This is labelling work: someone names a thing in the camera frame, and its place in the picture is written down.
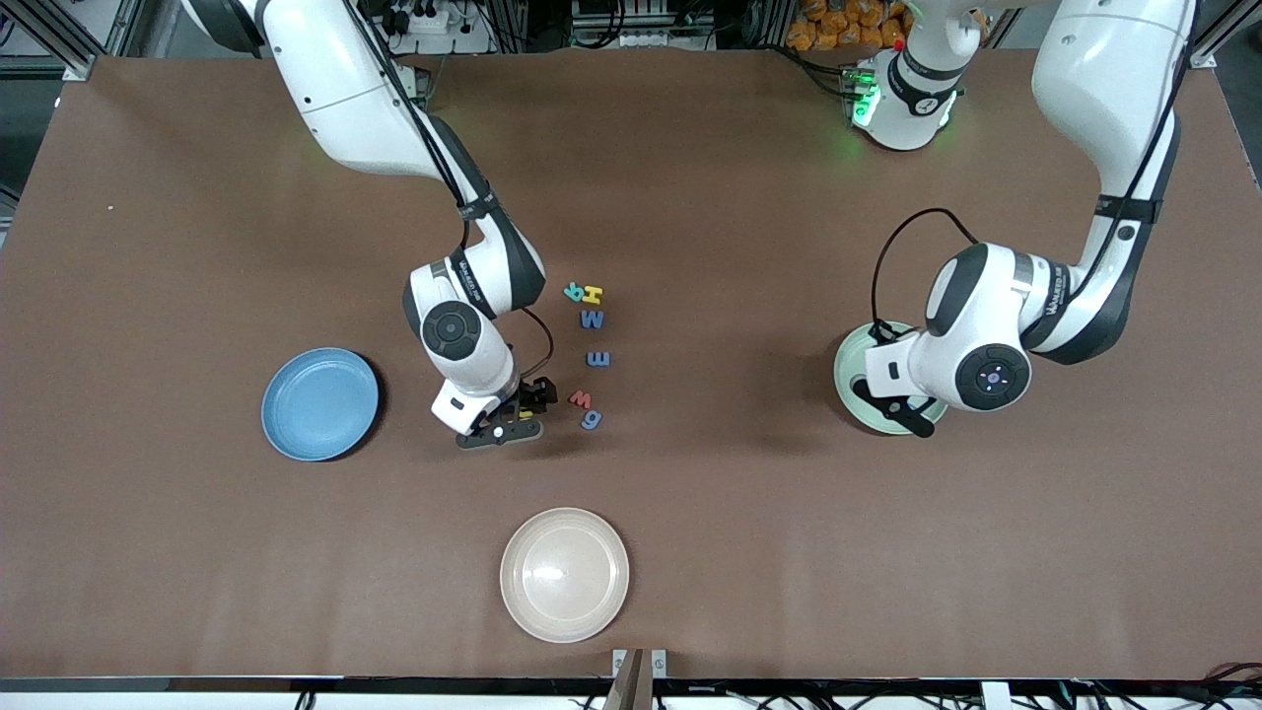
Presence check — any green plate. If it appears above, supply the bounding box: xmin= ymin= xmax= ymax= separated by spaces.
xmin=834 ymin=321 xmax=949 ymax=436

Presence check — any beige plate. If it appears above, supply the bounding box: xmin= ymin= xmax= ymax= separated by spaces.
xmin=499 ymin=507 xmax=630 ymax=644

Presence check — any blue plate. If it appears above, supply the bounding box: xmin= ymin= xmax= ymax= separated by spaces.
xmin=260 ymin=347 xmax=381 ymax=462

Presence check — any black table edge trim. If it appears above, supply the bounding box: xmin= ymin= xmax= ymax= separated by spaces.
xmin=0 ymin=675 xmax=1262 ymax=693

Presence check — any bag of oranges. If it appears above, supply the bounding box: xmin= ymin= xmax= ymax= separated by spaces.
xmin=786 ymin=0 xmax=913 ymax=52

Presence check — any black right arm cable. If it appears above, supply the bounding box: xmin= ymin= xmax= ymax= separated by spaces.
xmin=345 ymin=0 xmax=555 ymax=384

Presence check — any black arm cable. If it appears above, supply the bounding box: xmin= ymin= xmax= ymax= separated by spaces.
xmin=345 ymin=0 xmax=555 ymax=384
xmin=871 ymin=0 xmax=1199 ymax=341

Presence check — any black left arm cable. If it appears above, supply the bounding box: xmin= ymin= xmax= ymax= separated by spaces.
xmin=871 ymin=0 xmax=1199 ymax=341

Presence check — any metal table edge bracket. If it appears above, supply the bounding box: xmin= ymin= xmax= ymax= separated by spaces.
xmin=611 ymin=648 xmax=668 ymax=710

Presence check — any aluminium frame post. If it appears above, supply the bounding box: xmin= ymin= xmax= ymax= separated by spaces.
xmin=0 ymin=0 xmax=100 ymax=82
xmin=1188 ymin=0 xmax=1262 ymax=70

